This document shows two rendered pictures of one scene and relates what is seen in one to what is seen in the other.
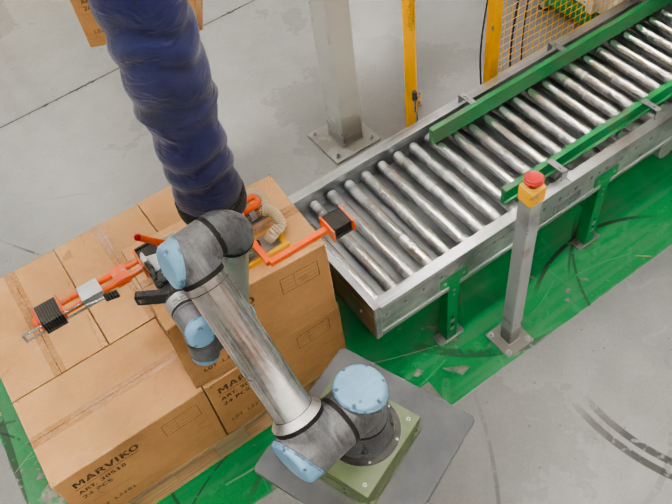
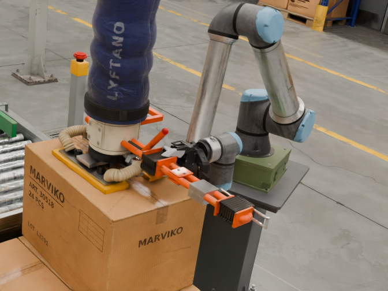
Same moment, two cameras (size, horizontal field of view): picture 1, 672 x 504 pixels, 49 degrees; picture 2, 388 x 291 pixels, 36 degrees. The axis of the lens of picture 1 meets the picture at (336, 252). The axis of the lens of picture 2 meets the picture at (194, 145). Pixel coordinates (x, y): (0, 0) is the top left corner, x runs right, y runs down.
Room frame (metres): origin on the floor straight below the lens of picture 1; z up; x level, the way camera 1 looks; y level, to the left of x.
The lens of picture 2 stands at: (2.06, 2.30, 1.95)
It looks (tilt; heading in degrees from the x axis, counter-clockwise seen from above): 24 degrees down; 249
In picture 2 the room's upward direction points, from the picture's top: 9 degrees clockwise
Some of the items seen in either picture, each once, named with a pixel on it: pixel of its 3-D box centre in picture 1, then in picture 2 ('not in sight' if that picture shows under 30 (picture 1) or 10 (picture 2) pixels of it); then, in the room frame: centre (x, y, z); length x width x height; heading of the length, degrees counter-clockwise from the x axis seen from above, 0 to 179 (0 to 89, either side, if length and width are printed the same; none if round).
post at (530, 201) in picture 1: (519, 271); (73, 148); (1.63, -0.69, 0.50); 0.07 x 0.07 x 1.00; 27
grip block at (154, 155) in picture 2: (151, 258); (158, 161); (1.53, 0.59, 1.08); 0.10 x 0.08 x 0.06; 26
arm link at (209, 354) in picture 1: (205, 343); (218, 172); (1.25, 0.45, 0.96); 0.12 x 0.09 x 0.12; 127
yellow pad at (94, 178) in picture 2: not in sight; (89, 164); (1.73, 0.41, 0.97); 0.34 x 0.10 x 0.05; 116
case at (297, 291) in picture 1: (233, 280); (108, 215); (1.63, 0.39, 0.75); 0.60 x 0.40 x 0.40; 114
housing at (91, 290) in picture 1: (91, 293); (202, 191); (1.44, 0.78, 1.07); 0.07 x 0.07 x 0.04; 26
